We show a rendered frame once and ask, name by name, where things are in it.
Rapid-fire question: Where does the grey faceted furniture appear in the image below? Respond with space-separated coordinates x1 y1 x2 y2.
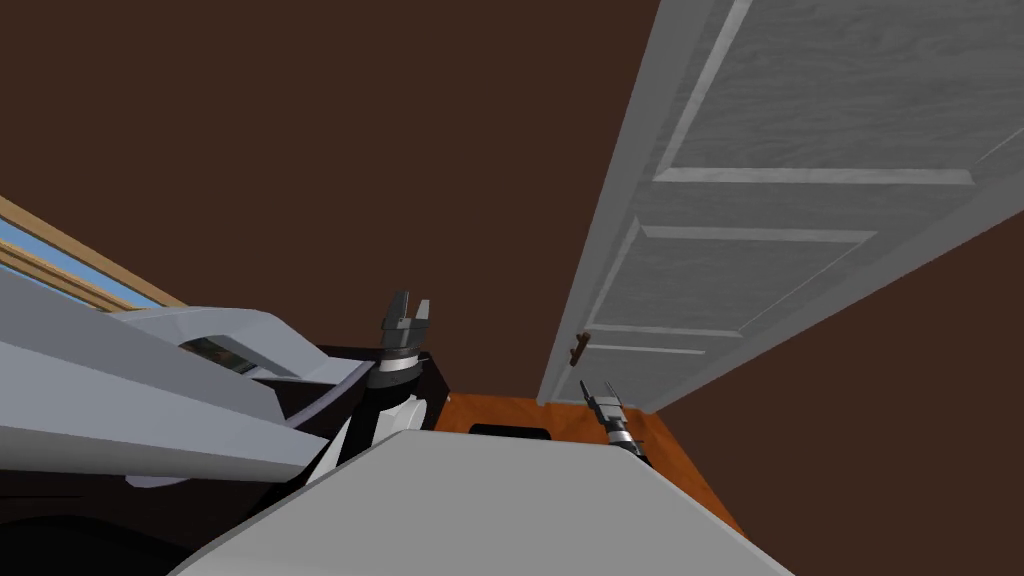
0 267 377 487

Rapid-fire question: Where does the wooden framed window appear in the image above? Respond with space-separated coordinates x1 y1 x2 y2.
0 195 190 314

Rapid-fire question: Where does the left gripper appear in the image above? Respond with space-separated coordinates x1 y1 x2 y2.
379 291 432 355

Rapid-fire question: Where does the grey panelled door leaf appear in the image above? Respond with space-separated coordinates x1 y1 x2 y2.
536 0 1024 415

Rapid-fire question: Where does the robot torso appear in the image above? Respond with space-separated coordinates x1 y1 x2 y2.
166 423 795 576

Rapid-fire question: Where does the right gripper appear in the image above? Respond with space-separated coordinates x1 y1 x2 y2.
579 380 628 425

